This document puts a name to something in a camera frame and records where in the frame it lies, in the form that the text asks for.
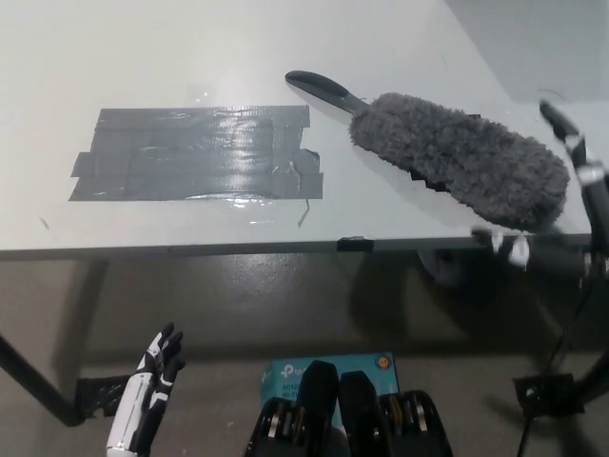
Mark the teal router cardboard box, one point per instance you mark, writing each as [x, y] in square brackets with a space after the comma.
[285, 376]

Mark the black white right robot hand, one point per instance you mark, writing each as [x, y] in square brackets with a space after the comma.
[597, 200]

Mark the black metal table leg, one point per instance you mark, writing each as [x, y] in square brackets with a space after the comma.
[38, 381]
[592, 381]

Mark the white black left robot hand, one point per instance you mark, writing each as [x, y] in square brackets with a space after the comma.
[135, 409]

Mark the black ribbed robot torso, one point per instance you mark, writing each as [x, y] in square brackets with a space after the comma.
[354, 414]

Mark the small black tape piece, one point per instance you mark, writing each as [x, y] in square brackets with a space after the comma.
[354, 244]

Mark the grey duct tape patch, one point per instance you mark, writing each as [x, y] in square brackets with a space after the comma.
[190, 157]

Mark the white round object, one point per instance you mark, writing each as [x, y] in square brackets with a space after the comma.
[442, 269]

